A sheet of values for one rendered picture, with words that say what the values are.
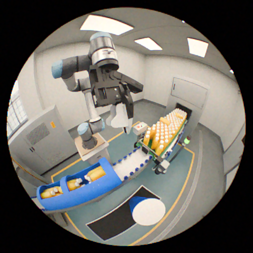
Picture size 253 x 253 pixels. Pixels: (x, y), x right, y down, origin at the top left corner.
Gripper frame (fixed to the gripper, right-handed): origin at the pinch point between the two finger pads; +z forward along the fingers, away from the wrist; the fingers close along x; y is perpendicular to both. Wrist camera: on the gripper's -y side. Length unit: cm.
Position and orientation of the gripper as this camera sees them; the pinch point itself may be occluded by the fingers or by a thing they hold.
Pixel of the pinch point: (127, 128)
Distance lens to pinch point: 23.3
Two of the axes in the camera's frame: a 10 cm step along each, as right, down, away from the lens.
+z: 2.2, 9.2, 3.1
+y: -8.1, 3.5, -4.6
